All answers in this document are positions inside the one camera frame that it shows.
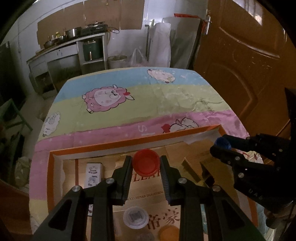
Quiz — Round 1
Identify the plain orange bottle cap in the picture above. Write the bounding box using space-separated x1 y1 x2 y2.
158 225 180 241

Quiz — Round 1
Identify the blue bottle cap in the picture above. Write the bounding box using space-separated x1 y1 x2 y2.
214 137 232 150

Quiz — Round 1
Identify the white Hello Kitty box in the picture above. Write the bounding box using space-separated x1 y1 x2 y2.
84 163 103 188

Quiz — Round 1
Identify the red bottle cap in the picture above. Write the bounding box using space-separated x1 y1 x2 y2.
132 149 160 177

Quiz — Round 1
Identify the dark green air fryer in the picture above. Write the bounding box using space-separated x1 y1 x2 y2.
83 39 103 61

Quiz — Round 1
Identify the white plastic bag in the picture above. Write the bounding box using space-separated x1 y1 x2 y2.
130 48 148 67

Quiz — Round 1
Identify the rolled clear plastic sheet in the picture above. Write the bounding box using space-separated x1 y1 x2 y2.
148 17 202 69

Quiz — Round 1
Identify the light blue slim box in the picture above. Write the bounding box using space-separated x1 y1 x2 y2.
200 204 208 241

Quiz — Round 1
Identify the colourful cartoon sheep tablecloth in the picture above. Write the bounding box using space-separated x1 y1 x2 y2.
28 67 250 232

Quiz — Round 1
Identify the steel cooking pot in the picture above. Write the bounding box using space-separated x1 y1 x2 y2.
65 27 82 40

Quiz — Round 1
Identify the black gas stove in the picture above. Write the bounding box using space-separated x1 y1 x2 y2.
81 22 108 37

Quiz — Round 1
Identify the white kitchen counter cabinet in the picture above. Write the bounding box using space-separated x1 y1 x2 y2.
27 33 108 95

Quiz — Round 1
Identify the shallow cardboard tray box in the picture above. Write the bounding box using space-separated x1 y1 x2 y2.
47 125 258 240

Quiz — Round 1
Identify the brown wooden door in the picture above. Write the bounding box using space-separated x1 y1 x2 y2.
194 1 295 138

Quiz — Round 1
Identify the white translucent cap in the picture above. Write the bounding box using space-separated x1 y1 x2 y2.
123 206 149 230

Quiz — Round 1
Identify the cardboard sheet on wall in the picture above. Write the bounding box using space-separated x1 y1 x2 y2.
37 0 144 47

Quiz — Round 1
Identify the green metal stool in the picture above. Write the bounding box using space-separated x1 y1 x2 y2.
1 99 33 132

